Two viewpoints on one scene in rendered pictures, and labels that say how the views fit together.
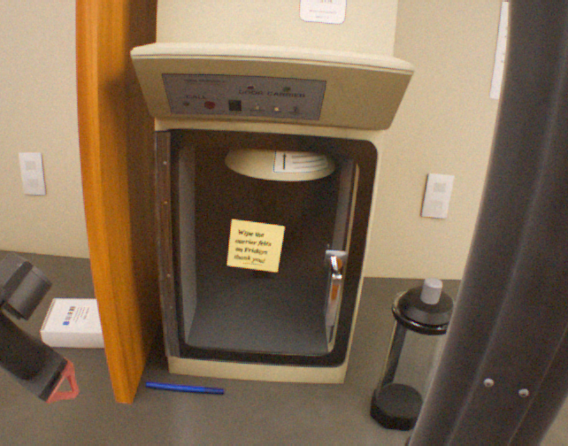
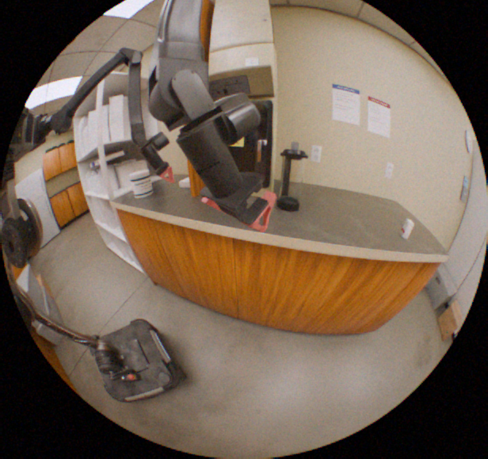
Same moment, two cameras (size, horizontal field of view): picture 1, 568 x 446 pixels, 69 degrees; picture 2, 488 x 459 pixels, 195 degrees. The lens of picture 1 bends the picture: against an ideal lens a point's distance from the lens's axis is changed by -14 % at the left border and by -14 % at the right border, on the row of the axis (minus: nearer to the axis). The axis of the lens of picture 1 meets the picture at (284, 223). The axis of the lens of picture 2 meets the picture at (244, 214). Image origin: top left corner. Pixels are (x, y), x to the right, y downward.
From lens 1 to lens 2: 0.42 m
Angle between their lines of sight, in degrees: 18
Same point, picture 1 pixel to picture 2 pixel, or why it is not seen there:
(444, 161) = (318, 141)
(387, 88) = (265, 74)
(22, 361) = (154, 160)
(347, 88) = (253, 77)
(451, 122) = (318, 127)
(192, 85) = (211, 86)
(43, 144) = not seen: hidden behind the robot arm
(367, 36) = not seen: hidden behind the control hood
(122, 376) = (192, 184)
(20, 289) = (158, 139)
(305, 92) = (242, 81)
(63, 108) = not seen: hidden behind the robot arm
